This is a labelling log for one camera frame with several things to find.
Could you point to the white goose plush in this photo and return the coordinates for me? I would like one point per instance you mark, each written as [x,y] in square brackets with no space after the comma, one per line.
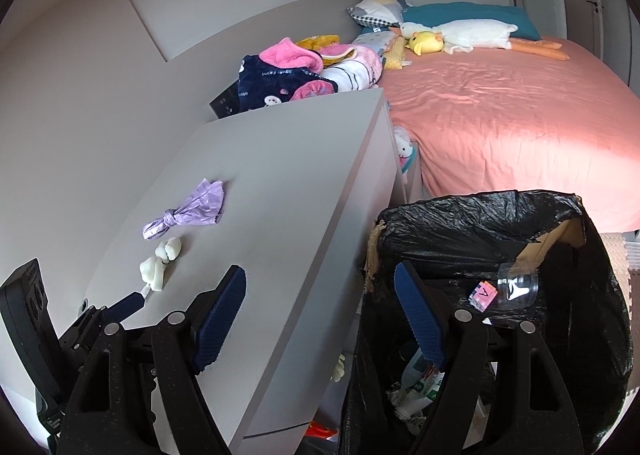
[475,35]

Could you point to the white tissue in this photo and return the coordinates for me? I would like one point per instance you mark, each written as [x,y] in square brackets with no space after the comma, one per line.
[155,270]

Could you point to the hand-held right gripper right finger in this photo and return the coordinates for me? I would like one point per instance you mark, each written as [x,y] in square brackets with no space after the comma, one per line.
[420,320]

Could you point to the white wardrobe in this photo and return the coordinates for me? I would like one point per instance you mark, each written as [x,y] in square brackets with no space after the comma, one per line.
[600,0]

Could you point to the black trash bag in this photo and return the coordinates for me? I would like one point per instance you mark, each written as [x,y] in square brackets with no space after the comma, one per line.
[450,235]

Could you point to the yellow duck plush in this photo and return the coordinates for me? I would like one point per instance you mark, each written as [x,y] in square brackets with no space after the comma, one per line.
[425,42]

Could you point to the purple plastic bag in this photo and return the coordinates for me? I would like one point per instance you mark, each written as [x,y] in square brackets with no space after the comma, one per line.
[195,207]

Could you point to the white dresser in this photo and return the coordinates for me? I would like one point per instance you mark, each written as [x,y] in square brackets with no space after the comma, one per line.
[280,175]

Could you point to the light patterned pillow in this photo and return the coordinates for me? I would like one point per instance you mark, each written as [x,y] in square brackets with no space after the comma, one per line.
[375,41]

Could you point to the white pink striped blanket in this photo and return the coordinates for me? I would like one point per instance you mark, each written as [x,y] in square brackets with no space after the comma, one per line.
[355,67]

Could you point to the pink white plush toy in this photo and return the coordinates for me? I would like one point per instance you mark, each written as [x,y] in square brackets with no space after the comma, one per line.
[405,147]

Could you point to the pink fleece cloth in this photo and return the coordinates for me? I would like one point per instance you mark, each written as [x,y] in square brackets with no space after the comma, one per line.
[290,55]

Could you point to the navy printed blanket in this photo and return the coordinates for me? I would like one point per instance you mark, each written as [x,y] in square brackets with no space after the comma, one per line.
[265,82]

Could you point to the patchwork checked pillow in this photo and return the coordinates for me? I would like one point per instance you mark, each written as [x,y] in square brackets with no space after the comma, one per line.
[377,10]

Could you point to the pink orange puzzle cube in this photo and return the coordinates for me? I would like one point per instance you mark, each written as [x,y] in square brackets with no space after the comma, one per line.
[482,294]

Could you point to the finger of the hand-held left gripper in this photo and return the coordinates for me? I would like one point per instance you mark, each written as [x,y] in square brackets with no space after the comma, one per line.
[125,306]

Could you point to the orange packet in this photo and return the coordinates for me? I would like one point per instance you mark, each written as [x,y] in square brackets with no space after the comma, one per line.
[322,431]

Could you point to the black box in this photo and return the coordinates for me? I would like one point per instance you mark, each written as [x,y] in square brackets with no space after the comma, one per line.
[225,100]

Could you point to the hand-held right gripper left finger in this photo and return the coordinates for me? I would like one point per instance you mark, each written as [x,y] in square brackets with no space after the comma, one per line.
[220,320]

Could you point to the yellow corn plush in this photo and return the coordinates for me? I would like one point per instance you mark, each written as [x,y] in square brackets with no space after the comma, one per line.
[395,55]

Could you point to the cardboard box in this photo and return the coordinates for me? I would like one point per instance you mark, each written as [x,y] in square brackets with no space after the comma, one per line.
[560,235]

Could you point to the wall socket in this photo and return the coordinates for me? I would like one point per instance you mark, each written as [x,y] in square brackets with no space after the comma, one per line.
[84,305]

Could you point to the teal pillow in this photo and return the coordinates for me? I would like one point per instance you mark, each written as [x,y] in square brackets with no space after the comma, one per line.
[475,17]

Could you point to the clear plastic cup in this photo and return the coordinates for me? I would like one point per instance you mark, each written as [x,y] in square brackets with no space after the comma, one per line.
[520,285]

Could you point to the yellow cloth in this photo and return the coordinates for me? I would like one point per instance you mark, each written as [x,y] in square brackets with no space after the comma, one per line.
[317,41]

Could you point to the bed with pink sheet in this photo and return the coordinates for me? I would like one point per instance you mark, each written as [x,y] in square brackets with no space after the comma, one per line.
[500,125]

